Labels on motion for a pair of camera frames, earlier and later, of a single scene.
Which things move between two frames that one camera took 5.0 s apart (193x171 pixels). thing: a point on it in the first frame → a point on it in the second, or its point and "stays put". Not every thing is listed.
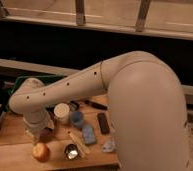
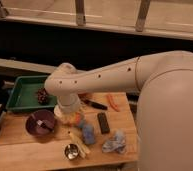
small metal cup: [71, 152] stays put
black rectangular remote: [104, 123] stays put
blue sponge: [89, 134] stays put
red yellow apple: [41, 151] → [77, 117]
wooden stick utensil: [82, 149] stays put
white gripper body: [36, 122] → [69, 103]
